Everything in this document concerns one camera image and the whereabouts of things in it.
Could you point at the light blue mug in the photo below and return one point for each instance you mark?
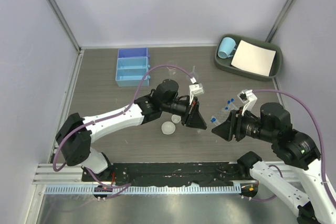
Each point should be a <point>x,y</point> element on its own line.
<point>226,48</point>

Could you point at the blue three-compartment organizer bin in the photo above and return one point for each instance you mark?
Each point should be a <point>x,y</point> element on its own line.
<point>132,65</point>

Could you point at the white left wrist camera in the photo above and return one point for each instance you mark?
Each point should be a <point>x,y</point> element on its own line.
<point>194,89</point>

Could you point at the clear glass beaker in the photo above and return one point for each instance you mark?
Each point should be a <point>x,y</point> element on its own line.
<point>172,71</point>

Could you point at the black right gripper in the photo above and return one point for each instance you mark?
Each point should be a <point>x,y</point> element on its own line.
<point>232,125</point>

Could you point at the white ceramic crucible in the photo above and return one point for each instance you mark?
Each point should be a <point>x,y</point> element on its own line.
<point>176,119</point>

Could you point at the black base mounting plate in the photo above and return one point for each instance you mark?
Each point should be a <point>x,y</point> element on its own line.
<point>204,174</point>

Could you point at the clear acrylic test tube rack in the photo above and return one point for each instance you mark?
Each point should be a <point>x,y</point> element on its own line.
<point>223,114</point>

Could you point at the dark green plastic tray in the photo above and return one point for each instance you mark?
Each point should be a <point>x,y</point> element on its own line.
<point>225,64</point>

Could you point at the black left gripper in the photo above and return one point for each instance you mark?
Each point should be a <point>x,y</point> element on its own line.
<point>192,117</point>

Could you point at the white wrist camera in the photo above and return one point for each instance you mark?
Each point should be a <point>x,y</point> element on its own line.
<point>248,98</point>
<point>194,89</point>

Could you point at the white paper sheet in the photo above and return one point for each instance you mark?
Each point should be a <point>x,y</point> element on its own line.
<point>253,59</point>

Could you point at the translucent plastic funnel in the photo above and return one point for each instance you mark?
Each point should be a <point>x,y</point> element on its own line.
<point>193,71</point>

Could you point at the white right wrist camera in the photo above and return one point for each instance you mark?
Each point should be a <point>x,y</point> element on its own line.
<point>248,98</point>

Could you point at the white slotted cable duct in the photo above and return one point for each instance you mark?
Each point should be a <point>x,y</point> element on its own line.
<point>96,189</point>

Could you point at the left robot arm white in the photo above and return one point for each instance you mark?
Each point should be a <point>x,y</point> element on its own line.
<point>77,133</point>

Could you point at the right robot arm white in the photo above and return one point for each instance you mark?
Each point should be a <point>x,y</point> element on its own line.
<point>294,148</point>

